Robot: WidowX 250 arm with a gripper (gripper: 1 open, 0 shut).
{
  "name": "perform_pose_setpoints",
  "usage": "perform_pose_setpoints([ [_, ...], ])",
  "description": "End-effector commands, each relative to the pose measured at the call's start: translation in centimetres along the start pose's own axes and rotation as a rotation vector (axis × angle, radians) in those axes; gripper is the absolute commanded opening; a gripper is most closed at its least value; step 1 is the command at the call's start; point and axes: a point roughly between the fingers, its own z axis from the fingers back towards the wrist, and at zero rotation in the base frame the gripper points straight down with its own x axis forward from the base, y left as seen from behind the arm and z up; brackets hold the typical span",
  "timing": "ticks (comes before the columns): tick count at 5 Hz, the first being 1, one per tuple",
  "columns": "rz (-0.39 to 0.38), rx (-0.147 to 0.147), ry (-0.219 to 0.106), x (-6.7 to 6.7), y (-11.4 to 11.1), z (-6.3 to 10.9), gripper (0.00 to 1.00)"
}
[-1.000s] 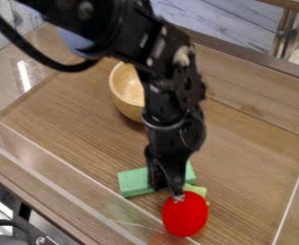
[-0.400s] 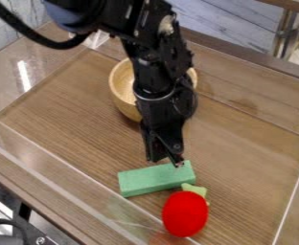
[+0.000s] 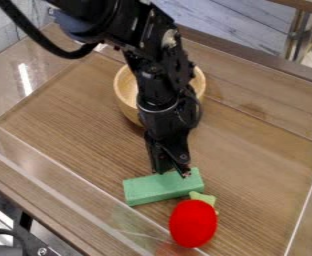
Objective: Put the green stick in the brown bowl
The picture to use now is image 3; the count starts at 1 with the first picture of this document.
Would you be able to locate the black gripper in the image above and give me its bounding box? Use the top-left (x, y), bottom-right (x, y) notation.
top-left (138, 93), bottom-right (202, 178)

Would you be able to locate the green rectangular block stick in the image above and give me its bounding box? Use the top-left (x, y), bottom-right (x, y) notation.
top-left (123, 168), bottom-right (204, 206)

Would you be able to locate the red felt strawberry toy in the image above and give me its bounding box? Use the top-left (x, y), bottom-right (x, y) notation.
top-left (168, 191), bottom-right (219, 248)

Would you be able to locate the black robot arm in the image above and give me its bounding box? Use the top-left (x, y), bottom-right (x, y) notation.
top-left (45, 0), bottom-right (202, 177)

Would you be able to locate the wooden brown bowl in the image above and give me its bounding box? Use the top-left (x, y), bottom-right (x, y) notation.
top-left (114, 65), bottom-right (207, 127)

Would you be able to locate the black table leg clamp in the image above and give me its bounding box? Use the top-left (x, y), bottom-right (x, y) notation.
top-left (0, 212), bottom-right (63, 256)

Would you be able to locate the black cable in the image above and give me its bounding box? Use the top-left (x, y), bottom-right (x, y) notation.
top-left (0, 0), bottom-right (104, 60)

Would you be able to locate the metal chair frame background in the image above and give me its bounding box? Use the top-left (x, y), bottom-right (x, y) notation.
top-left (283, 10), bottom-right (312, 62)

